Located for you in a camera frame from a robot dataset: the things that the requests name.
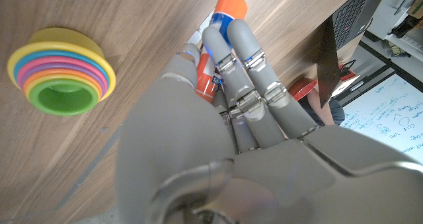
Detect seated person in grey shirt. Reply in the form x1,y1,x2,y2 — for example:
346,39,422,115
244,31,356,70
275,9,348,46
297,88,346,128

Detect wooden box with red face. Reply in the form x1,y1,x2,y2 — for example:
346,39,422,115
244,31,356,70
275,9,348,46
332,60,362,98

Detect cardboard box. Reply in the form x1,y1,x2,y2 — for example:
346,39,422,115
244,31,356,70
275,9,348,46
406,0,423,20

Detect red bowl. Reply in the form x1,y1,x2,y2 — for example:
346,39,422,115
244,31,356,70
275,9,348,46
288,77,319,102

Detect black laptop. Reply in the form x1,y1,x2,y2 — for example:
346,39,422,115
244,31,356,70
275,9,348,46
317,0,391,109

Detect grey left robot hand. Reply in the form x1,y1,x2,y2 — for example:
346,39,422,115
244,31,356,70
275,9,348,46
114,18,423,224

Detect orange glue stick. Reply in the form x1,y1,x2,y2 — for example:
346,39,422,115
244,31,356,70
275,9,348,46
194,0,249,104

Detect white shelf cabinet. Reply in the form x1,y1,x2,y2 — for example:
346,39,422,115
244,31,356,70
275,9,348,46
365,0,423,53

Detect rainbow stacking cups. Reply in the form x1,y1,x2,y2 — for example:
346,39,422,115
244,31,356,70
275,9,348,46
6,27,117,116

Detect whiteboard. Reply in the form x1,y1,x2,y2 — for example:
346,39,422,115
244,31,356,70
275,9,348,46
338,72,423,165

